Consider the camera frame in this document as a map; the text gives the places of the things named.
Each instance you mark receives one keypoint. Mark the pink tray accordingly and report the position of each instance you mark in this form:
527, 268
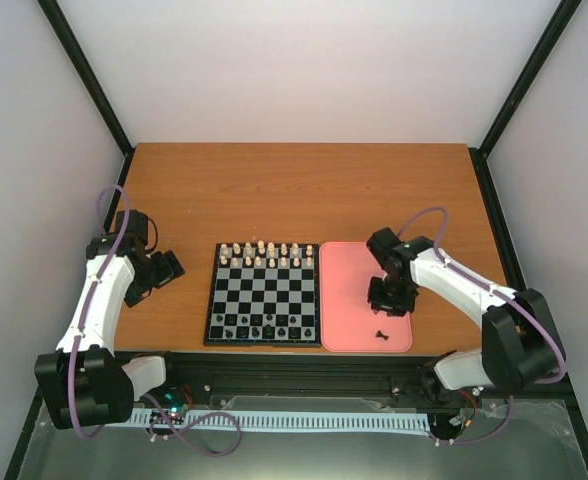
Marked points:
348, 325

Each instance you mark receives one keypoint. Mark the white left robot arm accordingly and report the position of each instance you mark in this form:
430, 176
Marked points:
99, 320

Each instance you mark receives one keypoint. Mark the black white chess board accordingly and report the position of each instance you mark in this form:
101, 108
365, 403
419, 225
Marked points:
245, 291

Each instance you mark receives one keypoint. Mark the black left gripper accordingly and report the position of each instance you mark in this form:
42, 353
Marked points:
170, 268

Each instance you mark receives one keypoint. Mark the light blue cable duct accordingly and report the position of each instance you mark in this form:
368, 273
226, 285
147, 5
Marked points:
288, 422

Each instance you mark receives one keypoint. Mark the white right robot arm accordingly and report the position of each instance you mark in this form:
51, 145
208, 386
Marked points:
519, 343

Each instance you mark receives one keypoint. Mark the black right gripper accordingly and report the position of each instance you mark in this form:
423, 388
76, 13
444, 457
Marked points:
378, 303

